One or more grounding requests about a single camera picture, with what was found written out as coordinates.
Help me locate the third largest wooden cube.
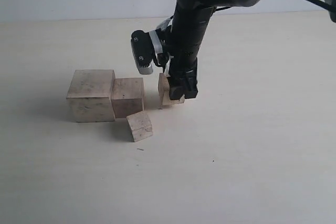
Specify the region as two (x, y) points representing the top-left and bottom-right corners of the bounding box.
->
(158, 73), (185, 107)

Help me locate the smallest wooden cube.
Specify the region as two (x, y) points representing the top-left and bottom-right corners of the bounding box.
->
(127, 111), (153, 142)

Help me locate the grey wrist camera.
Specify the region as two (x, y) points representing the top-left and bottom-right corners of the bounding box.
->
(131, 16), (173, 75)

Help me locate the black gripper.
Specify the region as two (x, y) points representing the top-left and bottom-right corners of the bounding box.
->
(168, 4), (214, 100)

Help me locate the second largest wooden cube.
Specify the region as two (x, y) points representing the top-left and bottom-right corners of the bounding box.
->
(111, 78), (144, 119)

